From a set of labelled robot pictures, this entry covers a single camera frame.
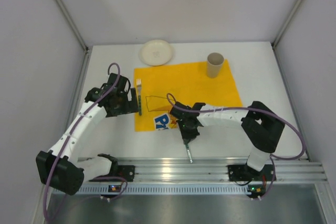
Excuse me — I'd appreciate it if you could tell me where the silver fork green handle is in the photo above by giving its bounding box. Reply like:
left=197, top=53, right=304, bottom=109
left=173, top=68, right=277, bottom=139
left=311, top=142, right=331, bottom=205
left=136, top=79, right=142, bottom=116

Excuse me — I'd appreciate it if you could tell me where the yellow cartoon placemat cloth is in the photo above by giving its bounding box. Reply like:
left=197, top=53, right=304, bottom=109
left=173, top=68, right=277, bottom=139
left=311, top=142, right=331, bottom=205
left=134, top=60, right=243, bottom=132

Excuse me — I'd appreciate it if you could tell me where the silver spoon green handle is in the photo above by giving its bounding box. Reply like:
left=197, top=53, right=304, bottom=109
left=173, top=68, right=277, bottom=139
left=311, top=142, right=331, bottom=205
left=185, top=144, right=193, bottom=164

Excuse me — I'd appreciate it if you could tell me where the cream round plate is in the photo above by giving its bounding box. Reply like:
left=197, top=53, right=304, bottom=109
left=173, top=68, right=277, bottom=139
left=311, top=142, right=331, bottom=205
left=139, top=39, right=174, bottom=66

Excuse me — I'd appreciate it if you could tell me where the beige paper cup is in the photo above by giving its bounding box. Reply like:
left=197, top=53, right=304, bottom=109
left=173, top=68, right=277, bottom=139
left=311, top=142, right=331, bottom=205
left=206, top=52, right=224, bottom=78

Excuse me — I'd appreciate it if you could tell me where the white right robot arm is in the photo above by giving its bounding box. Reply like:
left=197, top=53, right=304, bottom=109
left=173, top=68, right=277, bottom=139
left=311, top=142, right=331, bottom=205
left=169, top=101, right=285, bottom=181

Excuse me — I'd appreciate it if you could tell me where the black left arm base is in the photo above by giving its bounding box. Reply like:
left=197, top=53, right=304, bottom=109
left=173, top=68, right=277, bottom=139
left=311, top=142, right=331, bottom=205
left=90, top=165, right=135, bottom=182

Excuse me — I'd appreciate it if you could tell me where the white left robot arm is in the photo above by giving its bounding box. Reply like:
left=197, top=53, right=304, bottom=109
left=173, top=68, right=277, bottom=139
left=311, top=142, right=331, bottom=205
left=36, top=73, right=138, bottom=195

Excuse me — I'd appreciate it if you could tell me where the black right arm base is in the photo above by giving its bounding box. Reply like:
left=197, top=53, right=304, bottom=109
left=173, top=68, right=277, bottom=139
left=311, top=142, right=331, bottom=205
left=227, top=164, right=275, bottom=182

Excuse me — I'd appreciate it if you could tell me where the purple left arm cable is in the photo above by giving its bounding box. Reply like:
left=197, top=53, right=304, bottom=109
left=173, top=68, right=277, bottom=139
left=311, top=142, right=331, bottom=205
left=43, top=62, right=137, bottom=221

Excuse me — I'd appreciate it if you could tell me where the left aluminium corner post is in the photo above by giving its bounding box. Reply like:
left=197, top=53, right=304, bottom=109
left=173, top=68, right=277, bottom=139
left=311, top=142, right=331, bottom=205
left=39, top=0, right=90, bottom=51

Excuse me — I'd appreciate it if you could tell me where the aluminium corner post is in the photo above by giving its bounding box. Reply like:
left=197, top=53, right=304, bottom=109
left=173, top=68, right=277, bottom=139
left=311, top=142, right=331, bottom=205
left=39, top=0, right=90, bottom=51
left=271, top=0, right=322, bottom=48

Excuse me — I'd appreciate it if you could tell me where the perforated grey cable duct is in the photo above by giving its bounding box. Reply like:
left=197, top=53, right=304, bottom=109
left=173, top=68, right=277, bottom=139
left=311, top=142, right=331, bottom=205
left=76, top=183, right=265, bottom=195

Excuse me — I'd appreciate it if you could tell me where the right aluminium corner post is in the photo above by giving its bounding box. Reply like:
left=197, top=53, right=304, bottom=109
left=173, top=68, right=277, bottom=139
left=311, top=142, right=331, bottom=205
left=271, top=0, right=322, bottom=48

